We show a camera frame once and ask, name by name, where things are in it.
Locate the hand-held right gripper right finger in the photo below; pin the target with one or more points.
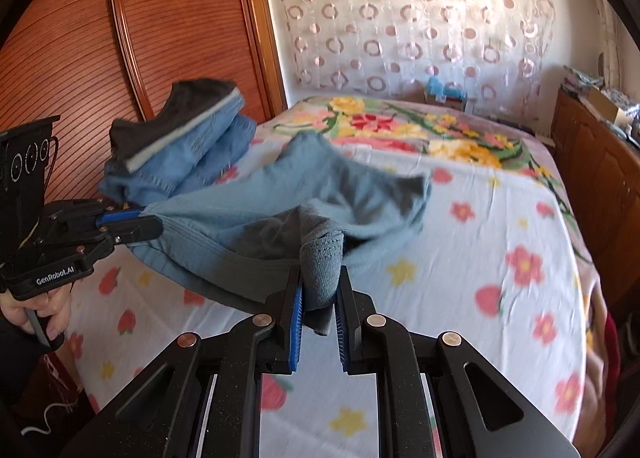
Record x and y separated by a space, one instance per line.
342 338

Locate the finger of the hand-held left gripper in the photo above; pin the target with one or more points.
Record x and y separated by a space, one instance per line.
137 230
75 213

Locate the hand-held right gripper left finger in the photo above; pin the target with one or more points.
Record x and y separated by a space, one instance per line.
296 328

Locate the blue-grey short pants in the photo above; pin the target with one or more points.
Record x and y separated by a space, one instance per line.
225 218

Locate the person's left hand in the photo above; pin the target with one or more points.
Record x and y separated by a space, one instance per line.
57 310

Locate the stack of folded clothes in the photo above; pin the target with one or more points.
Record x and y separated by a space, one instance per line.
200 162

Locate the light grey folded garment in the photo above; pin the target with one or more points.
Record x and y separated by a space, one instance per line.
185 135

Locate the dark grey folded garment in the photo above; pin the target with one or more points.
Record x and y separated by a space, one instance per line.
185 102

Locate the white flower-print bed sheet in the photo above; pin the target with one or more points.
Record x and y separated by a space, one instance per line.
475 248

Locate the brown slatted wooden wardrobe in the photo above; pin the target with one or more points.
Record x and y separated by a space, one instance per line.
100 37

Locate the small brown box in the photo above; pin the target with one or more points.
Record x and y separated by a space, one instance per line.
447 103

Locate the blue toy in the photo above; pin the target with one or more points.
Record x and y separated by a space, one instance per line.
442 86

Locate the red cloth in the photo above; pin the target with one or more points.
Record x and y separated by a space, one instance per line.
614 348

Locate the low wooden side cabinet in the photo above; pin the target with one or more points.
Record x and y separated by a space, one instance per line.
595 177

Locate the sheer circle-pattern curtain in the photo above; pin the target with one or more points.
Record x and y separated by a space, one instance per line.
415 17

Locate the open cardboard box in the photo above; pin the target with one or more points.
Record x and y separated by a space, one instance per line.
602 105

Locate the pile of patterned cloths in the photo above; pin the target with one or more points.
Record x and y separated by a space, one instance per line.
582 77

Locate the white tied window curtain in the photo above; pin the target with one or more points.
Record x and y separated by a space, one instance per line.
609 47

